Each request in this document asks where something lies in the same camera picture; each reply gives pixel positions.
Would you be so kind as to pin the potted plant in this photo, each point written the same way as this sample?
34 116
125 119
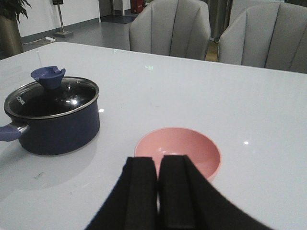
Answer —
10 39

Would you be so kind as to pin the red trash bin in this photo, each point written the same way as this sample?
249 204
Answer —
136 6

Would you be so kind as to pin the dark blue saucepan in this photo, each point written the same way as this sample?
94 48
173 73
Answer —
56 135

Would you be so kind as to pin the grey upholstered chair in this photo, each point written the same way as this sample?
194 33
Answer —
267 35
176 28

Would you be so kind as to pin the glass lid with blue knob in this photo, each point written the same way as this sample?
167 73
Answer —
51 95

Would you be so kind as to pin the metal sign stand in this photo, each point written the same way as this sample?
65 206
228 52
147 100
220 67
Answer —
62 32

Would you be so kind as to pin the right grey upholstered chair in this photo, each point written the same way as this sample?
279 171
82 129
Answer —
267 35

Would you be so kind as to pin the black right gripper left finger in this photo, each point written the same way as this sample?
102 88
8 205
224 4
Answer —
132 204

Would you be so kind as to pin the pink bowl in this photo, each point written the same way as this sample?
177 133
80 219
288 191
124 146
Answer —
201 150

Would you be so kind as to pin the left grey upholstered chair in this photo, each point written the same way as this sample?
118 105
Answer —
176 28

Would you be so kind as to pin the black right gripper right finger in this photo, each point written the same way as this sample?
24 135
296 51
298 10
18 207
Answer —
189 202

